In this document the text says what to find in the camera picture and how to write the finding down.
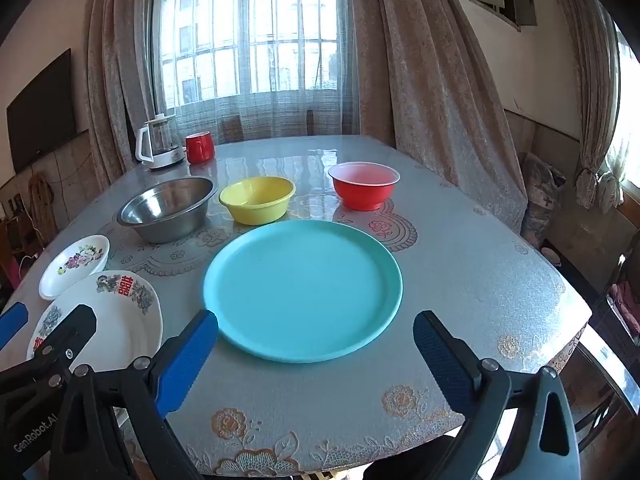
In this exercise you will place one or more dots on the patterned stuffed sack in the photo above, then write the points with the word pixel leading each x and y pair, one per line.
pixel 542 200

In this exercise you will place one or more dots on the large white printed plate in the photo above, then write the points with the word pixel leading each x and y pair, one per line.
pixel 125 325

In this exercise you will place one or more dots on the yellow plastic bowl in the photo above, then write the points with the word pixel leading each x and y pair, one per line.
pixel 257 200

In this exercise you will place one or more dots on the red mug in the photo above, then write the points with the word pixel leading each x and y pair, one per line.
pixel 199 149

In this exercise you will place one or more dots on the black wall television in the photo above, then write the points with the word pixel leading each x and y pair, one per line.
pixel 40 115

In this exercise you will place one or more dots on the dark wooden chair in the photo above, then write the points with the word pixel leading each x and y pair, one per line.
pixel 615 320

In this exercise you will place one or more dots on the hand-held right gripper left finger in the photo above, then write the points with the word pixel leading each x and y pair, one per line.
pixel 187 360

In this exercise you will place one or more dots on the small floor bowl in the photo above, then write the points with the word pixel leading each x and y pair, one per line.
pixel 551 255

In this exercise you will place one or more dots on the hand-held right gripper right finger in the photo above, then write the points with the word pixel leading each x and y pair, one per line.
pixel 442 365

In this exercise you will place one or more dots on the tan wicker object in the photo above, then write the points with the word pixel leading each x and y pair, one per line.
pixel 37 192

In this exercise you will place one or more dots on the white sheer curtain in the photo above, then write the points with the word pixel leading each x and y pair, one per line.
pixel 280 115

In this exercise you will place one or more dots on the white glass kettle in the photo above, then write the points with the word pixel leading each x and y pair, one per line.
pixel 160 142

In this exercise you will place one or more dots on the side window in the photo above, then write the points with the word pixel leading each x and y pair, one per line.
pixel 627 125

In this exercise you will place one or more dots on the beige patterned curtain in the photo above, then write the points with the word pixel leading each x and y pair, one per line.
pixel 425 100
pixel 112 85

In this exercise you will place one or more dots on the stainless steel bowl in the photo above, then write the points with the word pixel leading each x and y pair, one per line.
pixel 167 210

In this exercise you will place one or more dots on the barred window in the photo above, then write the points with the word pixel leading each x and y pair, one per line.
pixel 250 35

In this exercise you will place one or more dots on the teal round plate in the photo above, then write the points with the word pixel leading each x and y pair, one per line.
pixel 300 290

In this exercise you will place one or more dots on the tied beige curtain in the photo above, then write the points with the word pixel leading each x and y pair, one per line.
pixel 590 110

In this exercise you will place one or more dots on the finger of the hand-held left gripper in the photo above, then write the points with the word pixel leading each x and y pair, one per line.
pixel 12 325
pixel 70 335

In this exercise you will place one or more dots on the small white floral plate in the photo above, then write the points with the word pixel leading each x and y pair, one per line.
pixel 70 272

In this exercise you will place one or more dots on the red plastic bowl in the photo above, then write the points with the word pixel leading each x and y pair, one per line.
pixel 362 187

